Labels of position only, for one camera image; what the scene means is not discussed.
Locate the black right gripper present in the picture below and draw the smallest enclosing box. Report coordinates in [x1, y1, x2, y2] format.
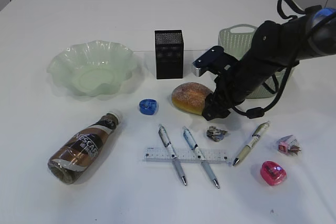
[202, 20, 299, 121]

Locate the sugared bread roll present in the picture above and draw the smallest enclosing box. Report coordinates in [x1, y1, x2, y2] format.
[171, 82, 213, 115]

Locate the pink paper ball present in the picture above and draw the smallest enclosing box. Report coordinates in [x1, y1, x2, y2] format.
[278, 135, 302, 156]

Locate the grey paper ball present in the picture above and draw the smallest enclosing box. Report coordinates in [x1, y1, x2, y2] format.
[206, 126, 228, 142]

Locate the Nescafe coffee bottle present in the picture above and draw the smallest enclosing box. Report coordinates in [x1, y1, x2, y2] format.
[47, 110, 123, 185]

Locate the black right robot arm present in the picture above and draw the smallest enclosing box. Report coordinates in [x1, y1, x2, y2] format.
[193, 8, 335, 121]

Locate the green plastic woven basket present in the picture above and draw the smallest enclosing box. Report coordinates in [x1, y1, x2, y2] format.
[218, 24, 276, 99]

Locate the cream pen right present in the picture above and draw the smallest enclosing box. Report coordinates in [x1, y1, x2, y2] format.
[233, 121, 270, 166]

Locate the black mesh pen holder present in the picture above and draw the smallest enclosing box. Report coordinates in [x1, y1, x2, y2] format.
[154, 30, 184, 79]

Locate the blue grey pen middle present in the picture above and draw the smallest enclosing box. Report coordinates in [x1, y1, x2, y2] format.
[183, 126, 220, 189]

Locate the pink pencil sharpener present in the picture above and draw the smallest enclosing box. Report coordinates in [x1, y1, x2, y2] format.
[260, 161, 287, 186]

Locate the blue pencil sharpener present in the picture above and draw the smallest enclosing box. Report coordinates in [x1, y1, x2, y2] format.
[139, 99, 158, 115]

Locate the grey pen left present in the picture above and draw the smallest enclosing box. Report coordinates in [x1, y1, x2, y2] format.
[158, 124, 187, 186]

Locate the green wavy glass plate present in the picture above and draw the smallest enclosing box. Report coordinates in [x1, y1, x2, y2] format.
[47, 40, 138, 97]

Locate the clear plastic ruler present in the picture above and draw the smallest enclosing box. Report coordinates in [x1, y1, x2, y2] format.
[143, 147, 232, 165]

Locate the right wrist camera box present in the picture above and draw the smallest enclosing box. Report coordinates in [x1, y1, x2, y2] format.
[192, 46, 238, 77]

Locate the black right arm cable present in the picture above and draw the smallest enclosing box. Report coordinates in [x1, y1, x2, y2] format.
[233, 0, 336, 120]

